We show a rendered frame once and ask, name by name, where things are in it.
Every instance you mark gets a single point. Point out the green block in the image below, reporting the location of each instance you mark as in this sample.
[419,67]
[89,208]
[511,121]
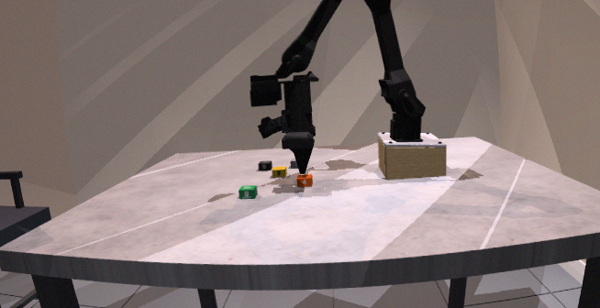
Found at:
[248,192]

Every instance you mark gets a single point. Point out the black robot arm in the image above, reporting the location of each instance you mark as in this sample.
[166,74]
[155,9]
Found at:
[397,88]

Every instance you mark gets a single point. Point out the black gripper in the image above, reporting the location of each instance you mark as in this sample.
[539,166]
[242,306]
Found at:
[301,133]

